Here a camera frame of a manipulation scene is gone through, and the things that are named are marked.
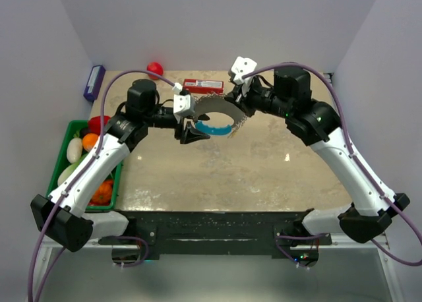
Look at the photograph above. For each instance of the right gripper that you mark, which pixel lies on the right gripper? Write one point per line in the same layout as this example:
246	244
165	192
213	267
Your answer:
246	101

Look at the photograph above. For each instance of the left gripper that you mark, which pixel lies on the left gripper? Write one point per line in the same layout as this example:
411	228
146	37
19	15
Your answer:
188	136

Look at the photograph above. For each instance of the blue grey keyring with rings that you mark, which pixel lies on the blue grey keyring with rings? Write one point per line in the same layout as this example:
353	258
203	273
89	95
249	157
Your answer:
224	116

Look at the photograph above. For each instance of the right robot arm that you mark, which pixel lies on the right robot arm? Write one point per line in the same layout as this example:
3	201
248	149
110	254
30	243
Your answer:
319	126

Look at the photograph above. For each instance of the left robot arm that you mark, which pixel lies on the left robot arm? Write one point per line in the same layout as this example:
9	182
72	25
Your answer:
60	214

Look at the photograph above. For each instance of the red rectangular box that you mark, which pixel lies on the red rectangular box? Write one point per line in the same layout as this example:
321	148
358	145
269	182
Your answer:
198	86

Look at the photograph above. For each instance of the red tomato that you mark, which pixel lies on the red tomato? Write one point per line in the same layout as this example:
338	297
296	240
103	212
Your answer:
156	68

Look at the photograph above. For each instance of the red bell pepper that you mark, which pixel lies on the red bell pepper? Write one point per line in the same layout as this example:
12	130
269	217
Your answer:
97	124

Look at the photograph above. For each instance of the orange fruit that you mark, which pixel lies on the orange fruit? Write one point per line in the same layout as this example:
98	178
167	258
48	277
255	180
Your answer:
89	141

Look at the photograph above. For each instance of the purple box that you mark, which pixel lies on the purple box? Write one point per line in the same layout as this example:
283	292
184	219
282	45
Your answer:
93	85

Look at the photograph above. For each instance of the orange pumpkin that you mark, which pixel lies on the orange pumpkin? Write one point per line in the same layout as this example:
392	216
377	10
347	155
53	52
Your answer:
102	196

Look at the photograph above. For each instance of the white radish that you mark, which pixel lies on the white radish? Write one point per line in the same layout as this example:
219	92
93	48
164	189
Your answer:
74	150

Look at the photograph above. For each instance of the green plastic bin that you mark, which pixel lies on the green plastic bin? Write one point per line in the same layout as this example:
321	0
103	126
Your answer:
81	128

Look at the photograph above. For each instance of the green cabbage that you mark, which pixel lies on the green cabbage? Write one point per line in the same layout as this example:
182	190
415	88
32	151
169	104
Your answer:
66	173

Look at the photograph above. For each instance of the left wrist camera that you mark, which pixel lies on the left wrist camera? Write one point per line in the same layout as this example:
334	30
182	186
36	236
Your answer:
183	105

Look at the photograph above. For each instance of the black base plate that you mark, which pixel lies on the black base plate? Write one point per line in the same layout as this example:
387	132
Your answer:
274	234

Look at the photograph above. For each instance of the aluminium frame rail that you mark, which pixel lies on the aluminium frame rail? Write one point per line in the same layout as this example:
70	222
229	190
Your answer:
119	270

